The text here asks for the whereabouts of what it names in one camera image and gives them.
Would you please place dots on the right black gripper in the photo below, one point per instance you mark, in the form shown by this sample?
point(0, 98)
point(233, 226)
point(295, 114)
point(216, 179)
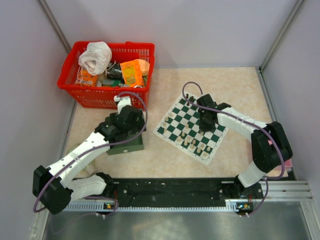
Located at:
point(203, 127)

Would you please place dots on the white crumpled plastic bag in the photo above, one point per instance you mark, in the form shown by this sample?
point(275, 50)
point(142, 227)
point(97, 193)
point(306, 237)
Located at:
point(96, 58)

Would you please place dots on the green white chess mat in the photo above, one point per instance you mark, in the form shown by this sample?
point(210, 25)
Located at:
point(180, 127)

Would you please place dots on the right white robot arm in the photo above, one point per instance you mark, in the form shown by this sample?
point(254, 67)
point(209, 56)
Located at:
point(269, 143)

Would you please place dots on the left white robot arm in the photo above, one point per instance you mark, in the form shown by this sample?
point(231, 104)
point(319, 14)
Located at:
point(56, 186)

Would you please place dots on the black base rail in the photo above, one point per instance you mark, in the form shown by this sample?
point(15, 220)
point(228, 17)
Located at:
point(178, 192)

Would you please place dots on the orange yellow snack package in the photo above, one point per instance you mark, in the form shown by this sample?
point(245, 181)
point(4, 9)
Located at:
point(132, 74)

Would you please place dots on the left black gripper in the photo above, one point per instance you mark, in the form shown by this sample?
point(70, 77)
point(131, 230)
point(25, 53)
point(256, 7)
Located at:
point(138, 124)

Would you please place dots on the pink plastic tray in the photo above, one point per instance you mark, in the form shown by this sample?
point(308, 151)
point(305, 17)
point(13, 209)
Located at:
point(277, 170)

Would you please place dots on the black wrapped bundle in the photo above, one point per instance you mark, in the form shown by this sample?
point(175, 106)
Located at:
point(114, 71)

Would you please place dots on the red plastic shopping basket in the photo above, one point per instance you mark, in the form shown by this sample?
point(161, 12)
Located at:
point(103, 97)

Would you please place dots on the dark green plastic tray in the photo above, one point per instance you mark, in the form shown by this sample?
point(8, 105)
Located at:
point(132, 146)

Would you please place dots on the peach sponge block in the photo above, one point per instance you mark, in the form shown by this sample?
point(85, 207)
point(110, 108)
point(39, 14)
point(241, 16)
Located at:
point(144, 67)

